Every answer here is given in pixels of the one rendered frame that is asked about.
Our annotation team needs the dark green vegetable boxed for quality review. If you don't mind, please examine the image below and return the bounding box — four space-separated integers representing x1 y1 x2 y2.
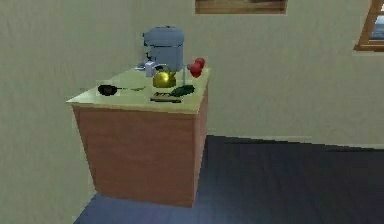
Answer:
170 84 196 98

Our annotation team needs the golden round kettle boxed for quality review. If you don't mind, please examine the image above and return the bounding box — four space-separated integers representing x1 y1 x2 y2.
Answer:
152 70 177 89

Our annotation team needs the brown cabinet with pale worktop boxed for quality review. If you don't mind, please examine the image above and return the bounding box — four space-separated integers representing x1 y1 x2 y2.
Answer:
65 65 211 209

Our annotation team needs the black frying pan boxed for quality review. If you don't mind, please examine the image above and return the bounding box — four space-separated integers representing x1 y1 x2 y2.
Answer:
97 84 128 97

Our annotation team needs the wooden framed picture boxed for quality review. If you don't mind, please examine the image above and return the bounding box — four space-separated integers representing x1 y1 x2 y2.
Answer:
194 0 288 15

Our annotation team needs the wooden framed window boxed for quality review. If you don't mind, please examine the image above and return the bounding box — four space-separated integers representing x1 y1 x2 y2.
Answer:
353 0 384 52

